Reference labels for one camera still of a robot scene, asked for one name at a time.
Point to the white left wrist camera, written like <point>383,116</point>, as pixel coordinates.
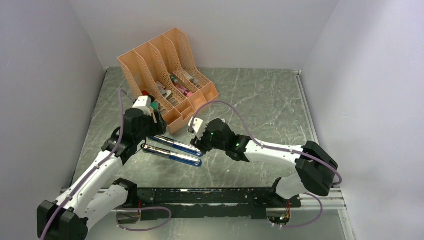
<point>143,103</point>

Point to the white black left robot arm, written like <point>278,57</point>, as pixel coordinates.
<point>71,215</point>

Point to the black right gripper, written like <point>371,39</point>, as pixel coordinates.
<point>200,144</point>

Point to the green capped marker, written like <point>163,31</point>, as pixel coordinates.
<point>174,79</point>

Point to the green round item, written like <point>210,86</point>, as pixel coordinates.
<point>155,106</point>

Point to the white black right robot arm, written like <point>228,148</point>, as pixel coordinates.
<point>314,169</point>

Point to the orange plastic file organizer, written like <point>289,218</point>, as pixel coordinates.
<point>154,61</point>

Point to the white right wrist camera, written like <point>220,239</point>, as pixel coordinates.
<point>197,126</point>

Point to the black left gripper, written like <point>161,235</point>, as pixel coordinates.
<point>157,128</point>

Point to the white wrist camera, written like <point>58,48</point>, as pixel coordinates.
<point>143,103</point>
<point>197,126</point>

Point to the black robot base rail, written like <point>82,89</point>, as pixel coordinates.
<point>182,203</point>

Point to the blue metal stapler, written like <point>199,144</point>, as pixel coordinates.
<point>178,151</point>

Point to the grey white stapler remover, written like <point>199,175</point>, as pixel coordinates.
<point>165,92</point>

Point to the grey white item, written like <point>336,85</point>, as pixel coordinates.
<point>191,78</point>

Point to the pink marker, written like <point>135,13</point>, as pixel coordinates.
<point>184,91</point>

